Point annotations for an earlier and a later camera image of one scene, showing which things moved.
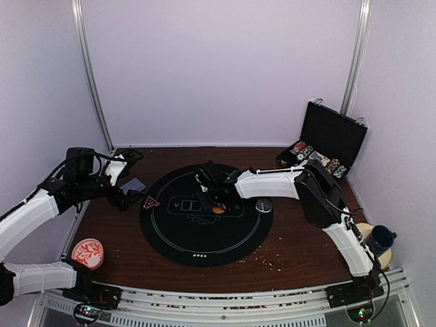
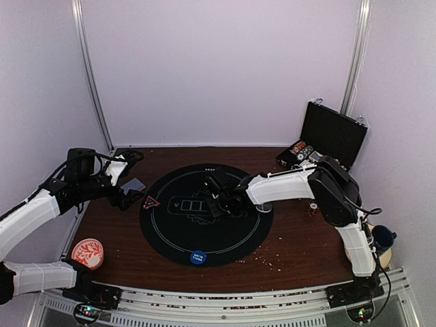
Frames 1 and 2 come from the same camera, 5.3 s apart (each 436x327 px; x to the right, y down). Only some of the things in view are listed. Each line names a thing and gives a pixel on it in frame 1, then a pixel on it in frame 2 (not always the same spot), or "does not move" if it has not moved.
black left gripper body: (114, 199) does not move
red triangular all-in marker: (150, 202) does not move
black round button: (263, 206) does not move
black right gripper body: (210, 203) to (221, 210)
